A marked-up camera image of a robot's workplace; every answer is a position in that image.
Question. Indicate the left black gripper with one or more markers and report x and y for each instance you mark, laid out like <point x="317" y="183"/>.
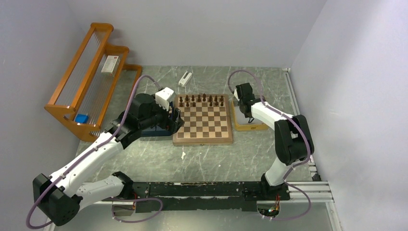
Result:
<point x="172" y="124"/>

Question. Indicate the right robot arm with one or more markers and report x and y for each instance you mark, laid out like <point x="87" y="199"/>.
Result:
<point x="293" y="141"/>

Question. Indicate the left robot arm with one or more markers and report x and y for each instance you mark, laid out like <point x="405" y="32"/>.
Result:
<point x="61" y="195"/>

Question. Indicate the wooden chess board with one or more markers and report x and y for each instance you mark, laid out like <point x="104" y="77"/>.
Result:
<point x="204" y="124"/>

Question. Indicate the blue plastic tray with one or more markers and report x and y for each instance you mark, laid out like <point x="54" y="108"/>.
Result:
<point x="156" y="131"/>

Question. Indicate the yellow metal tin tray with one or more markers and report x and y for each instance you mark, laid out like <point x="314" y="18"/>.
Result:
<point x="241" y="123"/>

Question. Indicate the white plastic clip device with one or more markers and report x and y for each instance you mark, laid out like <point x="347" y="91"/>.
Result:
<point x="185" y="79"/>

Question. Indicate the orange wooden rack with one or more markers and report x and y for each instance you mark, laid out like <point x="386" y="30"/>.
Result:
<point x="83" y="89"/>

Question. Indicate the white red small box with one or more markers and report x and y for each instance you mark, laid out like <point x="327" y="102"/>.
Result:
<point x="110" y="65"/>

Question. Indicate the blue small box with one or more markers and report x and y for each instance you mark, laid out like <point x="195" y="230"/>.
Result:
<point x="81" y="118"/>

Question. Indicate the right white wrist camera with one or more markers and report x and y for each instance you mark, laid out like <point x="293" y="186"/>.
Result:
<point x="235" y="93"/>

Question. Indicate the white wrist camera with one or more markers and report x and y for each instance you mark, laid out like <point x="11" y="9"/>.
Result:
<point x="164" y="97"/>
<point x="235" y="93"/>

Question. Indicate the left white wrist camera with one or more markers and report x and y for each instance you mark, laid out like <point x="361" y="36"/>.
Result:
<point x="164" y="97"/>

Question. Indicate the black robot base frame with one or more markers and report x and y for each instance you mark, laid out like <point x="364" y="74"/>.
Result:
<point x="183" y="196"/>

